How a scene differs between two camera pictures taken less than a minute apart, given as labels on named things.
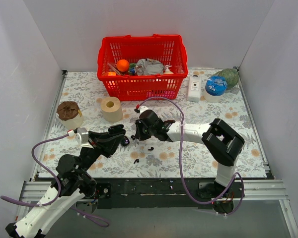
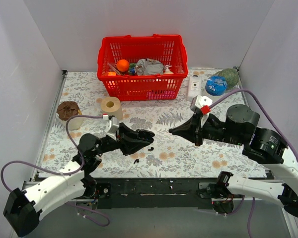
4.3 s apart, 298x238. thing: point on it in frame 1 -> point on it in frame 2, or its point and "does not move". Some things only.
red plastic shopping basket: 142,68 does not move
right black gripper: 141,130 -> 196,130
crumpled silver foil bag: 149,66 does not move
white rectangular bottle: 194,88 does not move
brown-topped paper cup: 70,116 does not move
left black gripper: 99,143 -> 122,140
